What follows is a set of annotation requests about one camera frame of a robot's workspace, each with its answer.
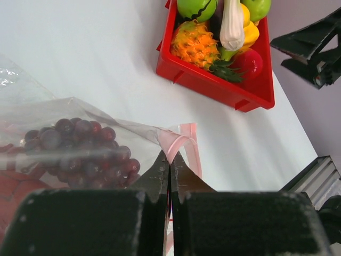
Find red dotted zip bag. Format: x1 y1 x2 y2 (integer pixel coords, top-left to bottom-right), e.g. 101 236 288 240
0 53 203 241

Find red plastic tray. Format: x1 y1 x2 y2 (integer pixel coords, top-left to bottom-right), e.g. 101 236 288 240
156 1 275 113

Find green toy apple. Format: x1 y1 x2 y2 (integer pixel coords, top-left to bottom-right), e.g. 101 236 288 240
241 0 271 22

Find purple toy grapes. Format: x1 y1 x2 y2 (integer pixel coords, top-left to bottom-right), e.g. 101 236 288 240
20 117 141 189

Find red toy lobster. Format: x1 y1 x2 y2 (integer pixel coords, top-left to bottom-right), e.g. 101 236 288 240
1 143 49 238

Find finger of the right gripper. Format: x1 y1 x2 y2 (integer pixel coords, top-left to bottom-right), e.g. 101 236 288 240
270 9 340 58

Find white green toy celery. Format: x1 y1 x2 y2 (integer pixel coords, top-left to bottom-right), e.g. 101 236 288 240
219 0 245 52

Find orange toy pineapple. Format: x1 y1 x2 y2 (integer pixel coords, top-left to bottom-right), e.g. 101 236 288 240
170 20 243 83

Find yellow toy bell pepper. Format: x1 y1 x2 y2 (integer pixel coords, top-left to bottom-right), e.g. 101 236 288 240
239 21 259 51

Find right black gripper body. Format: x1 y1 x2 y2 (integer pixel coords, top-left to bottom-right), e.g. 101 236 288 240
281 37 340 90

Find yellow toy lemon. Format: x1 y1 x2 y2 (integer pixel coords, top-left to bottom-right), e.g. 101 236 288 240
241 4 250 27

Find red toy pepper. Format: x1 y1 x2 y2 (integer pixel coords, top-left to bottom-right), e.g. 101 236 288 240
231 49 263 79

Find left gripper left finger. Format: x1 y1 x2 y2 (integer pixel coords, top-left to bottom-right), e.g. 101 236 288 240
1 153 169 255

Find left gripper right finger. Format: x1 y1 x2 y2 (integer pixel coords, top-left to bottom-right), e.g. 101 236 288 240
170 154 332 255

